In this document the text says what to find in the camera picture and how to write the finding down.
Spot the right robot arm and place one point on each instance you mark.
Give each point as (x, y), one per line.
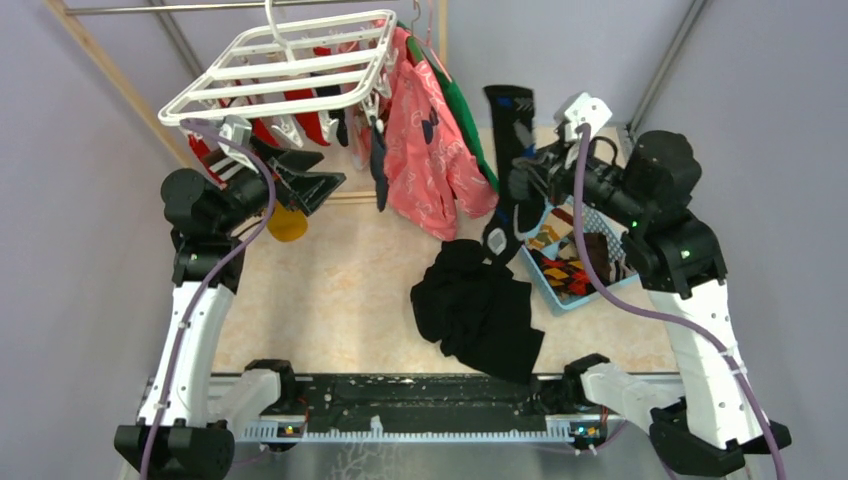
(714, 424)

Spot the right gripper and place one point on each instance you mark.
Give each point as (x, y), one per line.
(552, 163)

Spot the light blue plastic basket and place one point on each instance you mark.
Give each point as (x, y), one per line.
(593, 221)

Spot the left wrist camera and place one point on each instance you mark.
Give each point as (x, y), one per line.
(238, 131)

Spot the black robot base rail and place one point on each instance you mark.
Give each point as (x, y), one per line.
(428, 409)

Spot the mustard yellow striped sock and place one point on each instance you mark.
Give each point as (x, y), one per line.
(287, 225)

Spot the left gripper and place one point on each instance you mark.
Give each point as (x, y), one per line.
(306, 190)

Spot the dark navy short sock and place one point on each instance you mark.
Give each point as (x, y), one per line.
(376, 167)

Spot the green garment on hanger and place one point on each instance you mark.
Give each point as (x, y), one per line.
(456, 103)

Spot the red sock rear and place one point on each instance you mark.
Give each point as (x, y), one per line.
(288, 100)

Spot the black cloth pile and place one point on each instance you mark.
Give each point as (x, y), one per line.
(477, 312)

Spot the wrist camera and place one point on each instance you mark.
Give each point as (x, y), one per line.
(238, 131)
(579, 110)

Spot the white plastic sock hanger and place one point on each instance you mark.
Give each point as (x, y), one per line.
(352, 50)

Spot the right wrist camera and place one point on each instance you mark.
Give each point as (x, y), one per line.
(579, 110)

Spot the red patterned sock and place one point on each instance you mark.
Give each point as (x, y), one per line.
(207, 157)

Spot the pink printed shirt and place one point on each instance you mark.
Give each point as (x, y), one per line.
(432, 175)

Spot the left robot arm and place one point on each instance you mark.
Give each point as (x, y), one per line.
(179, 432)

